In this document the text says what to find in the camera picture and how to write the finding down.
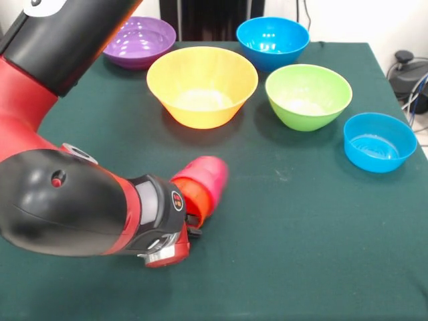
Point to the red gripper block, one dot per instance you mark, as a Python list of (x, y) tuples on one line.
[(170, 254)]

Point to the orange-red cup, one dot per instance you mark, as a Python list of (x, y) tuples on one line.
[(197, 197)]

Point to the pink cup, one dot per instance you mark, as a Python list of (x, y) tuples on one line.
[(210, 177)]

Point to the large orange bowl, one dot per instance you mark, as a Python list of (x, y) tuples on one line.
[(200, 100)]

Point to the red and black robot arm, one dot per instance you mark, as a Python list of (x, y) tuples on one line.
[(60, 150)]

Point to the dark green tablecloth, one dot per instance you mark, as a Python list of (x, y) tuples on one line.
[(267, 234)]

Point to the large green bowl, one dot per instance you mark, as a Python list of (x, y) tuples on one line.
[(307, 100)]

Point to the deep blue bowl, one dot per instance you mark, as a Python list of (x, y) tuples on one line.
[(267, 57)]

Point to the purple bowl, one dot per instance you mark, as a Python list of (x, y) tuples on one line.
[(143, 43)]

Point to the shallow blue bowl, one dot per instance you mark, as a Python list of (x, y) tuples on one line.
[(379, 147)]

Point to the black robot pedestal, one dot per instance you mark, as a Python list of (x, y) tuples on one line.
[(207, 20)]

